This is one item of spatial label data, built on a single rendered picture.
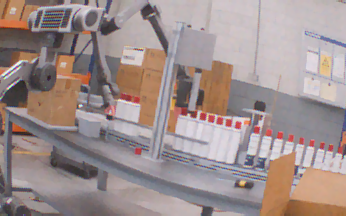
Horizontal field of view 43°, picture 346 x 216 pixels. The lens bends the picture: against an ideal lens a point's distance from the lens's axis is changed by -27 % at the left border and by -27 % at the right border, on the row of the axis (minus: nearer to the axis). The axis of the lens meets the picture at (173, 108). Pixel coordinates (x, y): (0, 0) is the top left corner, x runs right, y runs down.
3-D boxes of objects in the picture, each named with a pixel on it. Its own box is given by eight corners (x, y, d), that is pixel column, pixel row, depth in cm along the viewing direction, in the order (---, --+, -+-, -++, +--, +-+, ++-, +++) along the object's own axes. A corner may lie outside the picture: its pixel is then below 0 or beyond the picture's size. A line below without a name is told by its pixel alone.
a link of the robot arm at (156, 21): (138, 11, 291) (154, 4, 285) (143, 9, 295) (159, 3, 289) (171, 81, 296) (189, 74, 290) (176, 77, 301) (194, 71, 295)
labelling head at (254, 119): (261, 164, 275) (272, 115, 273) (250, 166, 264) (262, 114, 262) (240, 160, 283) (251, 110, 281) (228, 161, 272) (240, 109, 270)
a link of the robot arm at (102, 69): (84, 22, 319) (96, 15, 313) (90, 21, 324) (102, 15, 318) (95, 86, 319) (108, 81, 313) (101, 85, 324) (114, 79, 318)
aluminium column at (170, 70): (160, 160, 277) (186, 23, 272) (154, 160, 274) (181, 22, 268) (153, 158, 280) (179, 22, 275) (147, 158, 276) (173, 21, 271)
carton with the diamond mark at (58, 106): (74, 126, 308) (81, 79, 306) (50, 125, 288) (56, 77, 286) (47, 115, 325) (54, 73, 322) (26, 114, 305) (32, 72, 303)
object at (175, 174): (339, 174, 306) (340, 172, 306) (273, 209, 200) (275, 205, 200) (108, 116, 428) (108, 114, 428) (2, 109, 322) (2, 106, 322)
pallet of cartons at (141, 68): (215, 176, 703) (237, 65, 692) (184, 183, 631) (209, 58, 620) (134, 155, 761) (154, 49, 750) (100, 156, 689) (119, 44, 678)
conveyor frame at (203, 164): (297, 185, 248) (300, 177, 247) (290, 188, 239) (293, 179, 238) (69, 120, 344) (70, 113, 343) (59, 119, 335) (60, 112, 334)
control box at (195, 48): (211, 70, 272) (216, 34, 271) (177, 64, 267) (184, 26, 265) (203, 69, 282) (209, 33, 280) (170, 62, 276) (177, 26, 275)
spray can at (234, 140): (236, 164, 270) (245, 122, 268) (230, 164, 265) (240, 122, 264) (227, 162, 273) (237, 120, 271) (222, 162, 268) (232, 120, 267)
